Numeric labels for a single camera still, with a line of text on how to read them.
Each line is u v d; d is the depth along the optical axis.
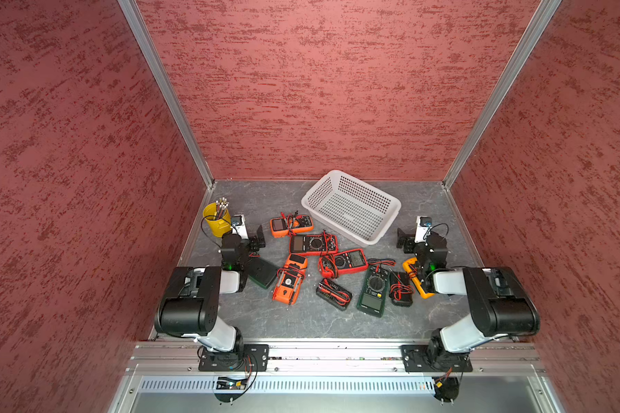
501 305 0.46
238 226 0.80
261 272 0.90
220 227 0.95
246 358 0.73
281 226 1.00
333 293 0.83
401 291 0.84
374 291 0.85
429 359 0.72
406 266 0.90
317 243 0.95
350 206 1.12
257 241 0.86
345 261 0.90
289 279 0.85
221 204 0.90
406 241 0.85
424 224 0.81
